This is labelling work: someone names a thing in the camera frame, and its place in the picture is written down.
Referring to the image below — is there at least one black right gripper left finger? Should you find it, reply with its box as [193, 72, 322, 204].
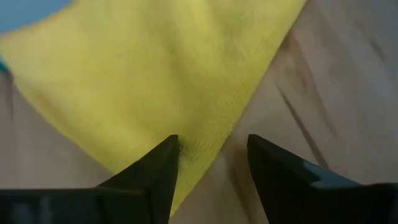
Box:
[96, 134, 180, 224]

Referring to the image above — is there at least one yellow microfiber towel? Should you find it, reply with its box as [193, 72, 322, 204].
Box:
[0, 0, 308, 215]

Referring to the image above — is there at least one light blue microfiber towel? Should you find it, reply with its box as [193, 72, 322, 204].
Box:
[0, 0, 74, 73]

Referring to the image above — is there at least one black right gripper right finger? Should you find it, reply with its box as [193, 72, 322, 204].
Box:
[247, 134, 374, 224]

